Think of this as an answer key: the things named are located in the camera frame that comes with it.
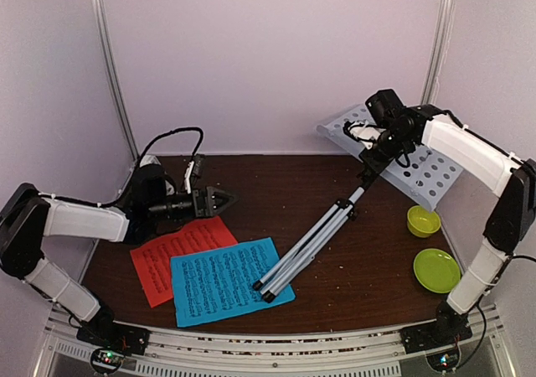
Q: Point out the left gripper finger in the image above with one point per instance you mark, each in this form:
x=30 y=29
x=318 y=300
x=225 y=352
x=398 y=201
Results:
x=220 y=196
x=218 y=209

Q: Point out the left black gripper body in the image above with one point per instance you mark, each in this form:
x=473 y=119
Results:
x=160 y=209

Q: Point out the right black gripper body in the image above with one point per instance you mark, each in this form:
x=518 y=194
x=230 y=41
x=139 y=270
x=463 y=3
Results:
x=392 y=146

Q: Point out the blue sheet music page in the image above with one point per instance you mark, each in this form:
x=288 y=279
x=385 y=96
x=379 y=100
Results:
x=215 y=285

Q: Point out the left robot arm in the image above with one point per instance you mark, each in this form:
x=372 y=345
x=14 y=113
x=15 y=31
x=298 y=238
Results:
x=31 y=219

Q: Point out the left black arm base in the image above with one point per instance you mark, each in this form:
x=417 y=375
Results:
x=103 y=331

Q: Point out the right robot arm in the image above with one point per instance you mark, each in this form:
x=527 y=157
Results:
x=507 y=185

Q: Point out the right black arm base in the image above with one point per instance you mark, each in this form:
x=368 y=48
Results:
x=445 y=329

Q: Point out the white wedge-shaped holder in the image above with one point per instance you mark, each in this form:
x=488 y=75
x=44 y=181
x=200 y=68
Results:
x=151 y=159

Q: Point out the yellow-green plastic bowl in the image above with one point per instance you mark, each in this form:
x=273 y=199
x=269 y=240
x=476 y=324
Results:
x=422 y=223

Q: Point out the yellow-green plastic plate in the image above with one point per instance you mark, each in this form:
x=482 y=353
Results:
x=436 y=270

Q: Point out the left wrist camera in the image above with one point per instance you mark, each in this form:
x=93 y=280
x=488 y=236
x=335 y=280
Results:
x=193 y=172

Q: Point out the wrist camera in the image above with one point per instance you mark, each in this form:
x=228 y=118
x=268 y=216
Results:
x=363 y=132
x=193 y=172

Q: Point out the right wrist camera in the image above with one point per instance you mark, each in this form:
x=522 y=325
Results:
x=363 y=132

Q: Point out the right aluminium corner post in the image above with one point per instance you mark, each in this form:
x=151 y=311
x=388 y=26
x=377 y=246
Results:
x=444 y=23

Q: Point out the aluminium corner post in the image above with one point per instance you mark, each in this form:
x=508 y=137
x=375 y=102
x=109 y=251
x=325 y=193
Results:
x=444 y=23
x=112 y=76

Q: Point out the left aluminium corner post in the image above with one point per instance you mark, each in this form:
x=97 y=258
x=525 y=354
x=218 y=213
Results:
x=112 y=76

